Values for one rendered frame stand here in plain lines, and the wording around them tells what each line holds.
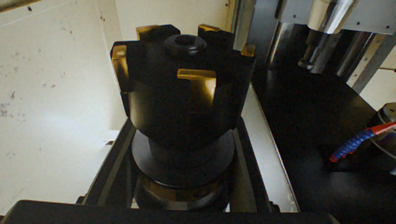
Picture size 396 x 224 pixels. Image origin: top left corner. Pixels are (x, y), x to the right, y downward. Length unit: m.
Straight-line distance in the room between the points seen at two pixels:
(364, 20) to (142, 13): 1.03
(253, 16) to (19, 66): 0.76
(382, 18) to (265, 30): 0.43
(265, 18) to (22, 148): 0.90
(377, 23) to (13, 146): 1.25
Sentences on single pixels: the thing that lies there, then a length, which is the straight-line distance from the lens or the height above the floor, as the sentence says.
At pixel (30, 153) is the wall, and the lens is 0.69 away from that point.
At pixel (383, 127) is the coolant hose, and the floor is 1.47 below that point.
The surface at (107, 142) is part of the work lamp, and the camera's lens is 1.03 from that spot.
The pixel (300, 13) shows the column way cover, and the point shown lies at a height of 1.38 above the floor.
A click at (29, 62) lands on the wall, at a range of 0.67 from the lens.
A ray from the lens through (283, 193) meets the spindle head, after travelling 0.50.
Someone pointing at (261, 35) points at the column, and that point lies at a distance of 0.83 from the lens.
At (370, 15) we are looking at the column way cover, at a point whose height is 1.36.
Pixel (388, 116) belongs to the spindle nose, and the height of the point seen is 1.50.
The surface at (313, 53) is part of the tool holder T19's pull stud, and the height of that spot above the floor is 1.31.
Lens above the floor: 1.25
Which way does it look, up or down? 41 degrees up
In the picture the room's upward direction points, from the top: 176 degrees counter-clockwise
